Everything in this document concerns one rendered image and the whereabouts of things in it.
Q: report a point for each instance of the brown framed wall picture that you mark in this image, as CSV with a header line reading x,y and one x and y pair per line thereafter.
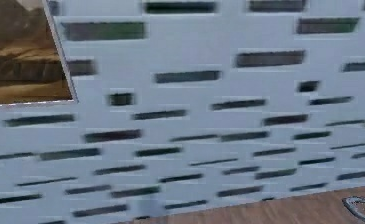
x,y
23,56

